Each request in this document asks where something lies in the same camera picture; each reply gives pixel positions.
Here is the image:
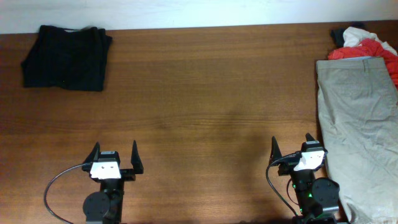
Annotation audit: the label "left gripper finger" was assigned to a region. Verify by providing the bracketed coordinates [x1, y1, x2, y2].
[131, 140, 144, 174]
[83, 142, 100, 164]

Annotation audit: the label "khaki beige trousers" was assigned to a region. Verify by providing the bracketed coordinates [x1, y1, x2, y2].
[316, 58, 397, 223]

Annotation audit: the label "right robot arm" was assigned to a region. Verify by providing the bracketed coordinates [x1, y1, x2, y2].
[266, 133, 340, 223]

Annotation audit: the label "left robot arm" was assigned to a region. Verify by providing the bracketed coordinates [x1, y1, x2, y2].
[82, 141, 144, 224]

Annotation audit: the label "folded black garment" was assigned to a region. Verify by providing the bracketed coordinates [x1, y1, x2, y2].
[21, 25, 113, 91]

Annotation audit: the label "small black cloth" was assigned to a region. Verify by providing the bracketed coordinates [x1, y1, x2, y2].
[330, 22, 366, 48]

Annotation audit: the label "red t-shirt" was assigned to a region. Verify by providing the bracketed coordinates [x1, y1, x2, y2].
[328, 39, 397, 87]

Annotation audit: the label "white garment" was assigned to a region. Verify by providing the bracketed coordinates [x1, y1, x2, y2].
[343, 27, 397, 56]

